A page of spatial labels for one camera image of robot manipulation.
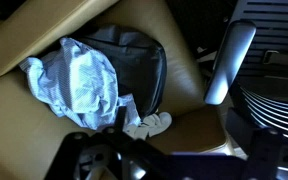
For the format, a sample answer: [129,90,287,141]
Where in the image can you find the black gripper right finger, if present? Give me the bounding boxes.
[225,108,288,180]

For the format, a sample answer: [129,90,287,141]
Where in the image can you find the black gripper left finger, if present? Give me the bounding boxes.
[44,128,127,180]

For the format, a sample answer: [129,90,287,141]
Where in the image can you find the blue striped cloth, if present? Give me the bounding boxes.
[18,36,142,132]

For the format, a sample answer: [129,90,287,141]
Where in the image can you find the tan leather couch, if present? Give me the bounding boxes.
[0,0,236,180]

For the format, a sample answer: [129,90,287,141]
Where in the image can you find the crumpled white cloth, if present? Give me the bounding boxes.
[122,111,174,141]

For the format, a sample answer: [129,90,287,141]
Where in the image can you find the black slatted office chair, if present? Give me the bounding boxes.
[197,0,288,142]

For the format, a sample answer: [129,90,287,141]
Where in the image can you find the black backpack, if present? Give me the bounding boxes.
[69,24,168,118]

